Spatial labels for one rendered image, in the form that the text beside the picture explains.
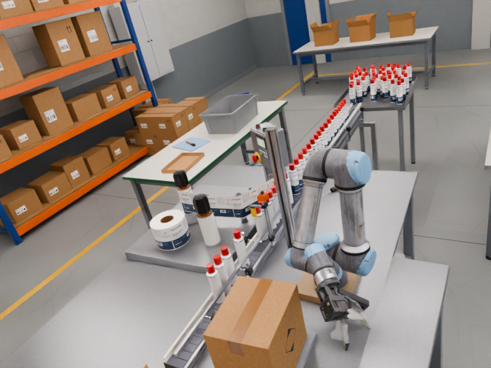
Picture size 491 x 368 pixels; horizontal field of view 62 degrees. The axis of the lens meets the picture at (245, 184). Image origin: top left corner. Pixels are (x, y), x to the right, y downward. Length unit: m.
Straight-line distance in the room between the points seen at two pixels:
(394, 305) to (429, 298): 0.14
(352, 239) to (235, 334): 0.59
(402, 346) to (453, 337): 1.18
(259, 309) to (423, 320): 0.67
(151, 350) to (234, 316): 0.55
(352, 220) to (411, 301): 0.46
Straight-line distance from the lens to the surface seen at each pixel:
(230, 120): 3.97
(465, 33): 9.23
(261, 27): 10.41
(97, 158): 5.96
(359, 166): 1.49
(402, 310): 1.84
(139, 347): 1.96
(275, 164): 1.96
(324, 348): 1.72
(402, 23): 7.13
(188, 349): 1.79
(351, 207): 1.58
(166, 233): 2.30
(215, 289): 1.85
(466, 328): 2.95
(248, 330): 1.43
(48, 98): 5.54
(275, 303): 1.49
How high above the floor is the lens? 2.15
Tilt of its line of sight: 27 degrees down
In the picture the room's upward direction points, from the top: 13 degrees counter-clockwise
